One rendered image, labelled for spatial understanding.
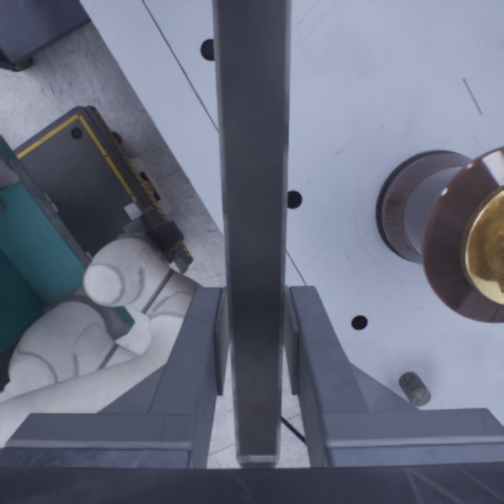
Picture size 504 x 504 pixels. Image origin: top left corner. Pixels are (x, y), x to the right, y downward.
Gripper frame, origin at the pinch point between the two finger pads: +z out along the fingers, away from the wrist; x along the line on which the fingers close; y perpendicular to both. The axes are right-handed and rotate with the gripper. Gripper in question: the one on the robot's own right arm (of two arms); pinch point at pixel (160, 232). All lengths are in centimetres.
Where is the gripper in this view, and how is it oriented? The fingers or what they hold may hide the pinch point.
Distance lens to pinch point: 98.3
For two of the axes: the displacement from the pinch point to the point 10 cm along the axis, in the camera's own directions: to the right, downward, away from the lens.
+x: 5.0, 8.3, 2.4
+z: 0.1, -2.8, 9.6
